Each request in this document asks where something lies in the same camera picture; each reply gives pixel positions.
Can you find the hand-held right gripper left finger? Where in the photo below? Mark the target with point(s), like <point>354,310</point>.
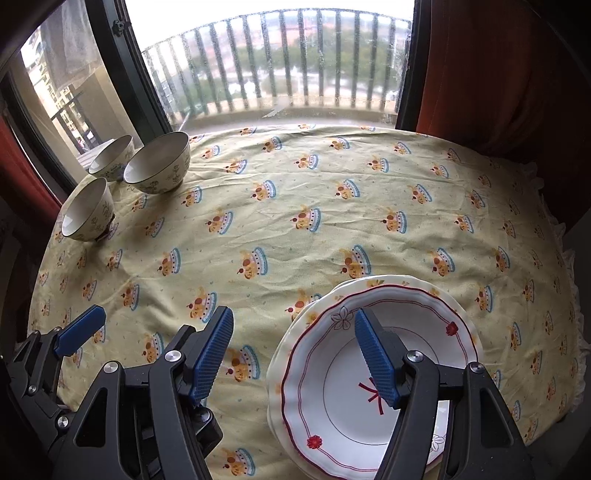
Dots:
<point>210,360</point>

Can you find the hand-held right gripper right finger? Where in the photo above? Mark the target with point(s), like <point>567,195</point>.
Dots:
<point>378,364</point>

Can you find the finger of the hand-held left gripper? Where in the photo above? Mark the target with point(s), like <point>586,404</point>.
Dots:
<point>81,330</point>
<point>207,429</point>

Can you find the white plate with red trim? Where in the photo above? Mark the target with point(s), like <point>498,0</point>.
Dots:
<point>332,383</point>

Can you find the ruffled rim floral plate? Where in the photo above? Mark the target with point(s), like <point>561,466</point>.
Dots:
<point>275,383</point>

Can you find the small floral ceramic bowl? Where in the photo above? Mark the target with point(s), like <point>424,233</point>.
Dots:
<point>108,157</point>
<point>87,217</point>

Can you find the large floral ceramic bowl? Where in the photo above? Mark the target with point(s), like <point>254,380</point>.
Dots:
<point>161,170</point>

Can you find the red curtain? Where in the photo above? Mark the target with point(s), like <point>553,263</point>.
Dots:
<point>485,69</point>
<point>23,170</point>

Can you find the pale flat object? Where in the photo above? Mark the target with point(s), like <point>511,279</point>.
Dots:
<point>85,157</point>

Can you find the yellow printed tablecloth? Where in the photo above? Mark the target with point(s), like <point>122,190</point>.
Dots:
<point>300,184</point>

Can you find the white lace hanging cloth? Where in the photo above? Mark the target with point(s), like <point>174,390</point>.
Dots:
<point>69,41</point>

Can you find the balcony railing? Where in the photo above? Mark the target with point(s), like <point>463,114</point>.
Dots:
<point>304,11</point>

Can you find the black window frame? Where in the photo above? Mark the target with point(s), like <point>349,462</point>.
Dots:
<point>134,69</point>

